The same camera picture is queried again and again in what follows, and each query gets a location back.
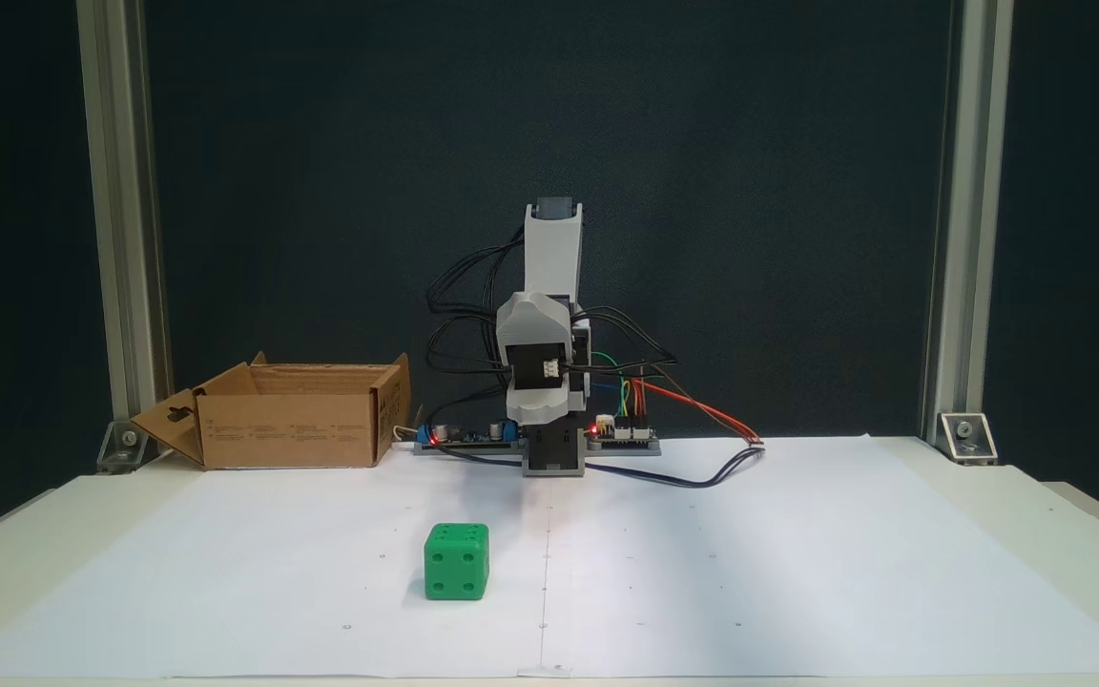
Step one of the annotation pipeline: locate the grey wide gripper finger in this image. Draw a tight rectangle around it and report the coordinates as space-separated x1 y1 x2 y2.
496 290 575 345

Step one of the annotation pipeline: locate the green die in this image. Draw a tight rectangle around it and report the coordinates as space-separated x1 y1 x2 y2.
424 522 490 602

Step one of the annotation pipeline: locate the motor driver circuit board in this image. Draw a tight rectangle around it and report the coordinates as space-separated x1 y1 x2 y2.
586 415 662 457

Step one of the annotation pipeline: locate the brown cardboard box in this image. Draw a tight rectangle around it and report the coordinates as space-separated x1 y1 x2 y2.
130 351 413 470

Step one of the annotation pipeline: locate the black motor cable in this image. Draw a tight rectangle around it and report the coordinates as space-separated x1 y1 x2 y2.
570 305 679 375
425 229 524 394

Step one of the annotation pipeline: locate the green jumper wire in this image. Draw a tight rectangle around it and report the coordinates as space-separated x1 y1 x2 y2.
591 353 631 423

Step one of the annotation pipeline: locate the red wire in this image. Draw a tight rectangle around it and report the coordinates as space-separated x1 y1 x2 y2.
631 377 762 445

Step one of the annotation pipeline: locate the orange wire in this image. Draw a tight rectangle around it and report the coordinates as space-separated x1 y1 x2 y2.
633 379 765 448

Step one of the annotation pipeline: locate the black looping power cable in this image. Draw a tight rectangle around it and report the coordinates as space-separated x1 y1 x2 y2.
435 441 768 489

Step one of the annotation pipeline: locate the metal corner bracket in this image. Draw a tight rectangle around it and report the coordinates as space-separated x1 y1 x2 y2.
938 412 999 467
96 420 148 475

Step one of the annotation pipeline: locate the aluminium frame post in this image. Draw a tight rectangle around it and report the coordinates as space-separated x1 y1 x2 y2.
920 0 1016 445
75 0 175 449

